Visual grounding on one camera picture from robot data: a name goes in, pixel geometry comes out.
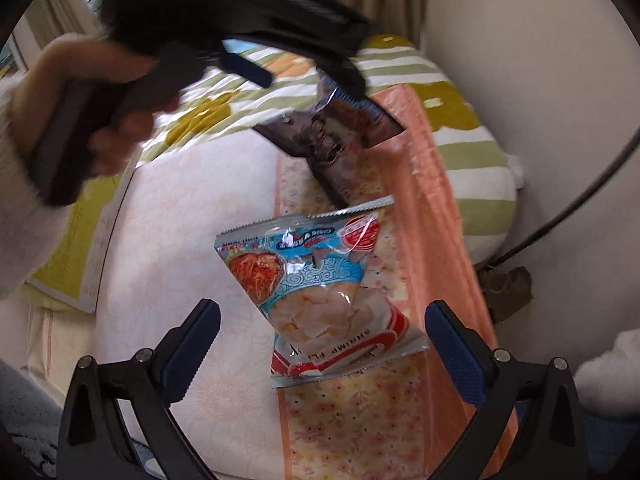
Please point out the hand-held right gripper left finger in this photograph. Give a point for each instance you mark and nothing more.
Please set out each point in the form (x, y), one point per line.
(192, 345)

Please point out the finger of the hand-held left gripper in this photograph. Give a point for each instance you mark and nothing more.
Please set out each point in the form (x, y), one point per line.
(350, 80)
(247, 70)

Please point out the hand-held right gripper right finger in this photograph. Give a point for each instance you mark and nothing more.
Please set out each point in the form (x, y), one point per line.
(455, 350)

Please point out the dark foil snack packet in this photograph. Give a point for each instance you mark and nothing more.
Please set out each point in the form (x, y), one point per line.
(345, 135)

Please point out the blue white shrimp cracker packet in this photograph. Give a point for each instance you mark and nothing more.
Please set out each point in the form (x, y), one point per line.
(320, 300)

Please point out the person's left forearm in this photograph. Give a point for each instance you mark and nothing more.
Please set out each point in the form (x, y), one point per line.
(25, 220)

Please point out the person's left hand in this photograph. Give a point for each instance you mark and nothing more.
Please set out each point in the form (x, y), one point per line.
(75, 60)

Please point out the brown crumpled object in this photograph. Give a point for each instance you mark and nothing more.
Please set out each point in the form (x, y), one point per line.
(505, 292)

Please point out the beige curtain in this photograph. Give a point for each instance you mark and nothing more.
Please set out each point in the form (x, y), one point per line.
(370, 0)

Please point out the orange floral cloth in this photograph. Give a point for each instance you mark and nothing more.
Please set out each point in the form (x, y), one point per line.
(390, 410)

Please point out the pale floral tablecloth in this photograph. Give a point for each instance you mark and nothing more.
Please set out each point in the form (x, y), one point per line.
(175, 220)

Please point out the white fluffy clothing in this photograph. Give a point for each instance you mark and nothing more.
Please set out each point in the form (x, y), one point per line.
(610, 375)

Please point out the blue fluffy rug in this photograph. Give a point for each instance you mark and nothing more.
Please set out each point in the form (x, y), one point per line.
(30, 410)

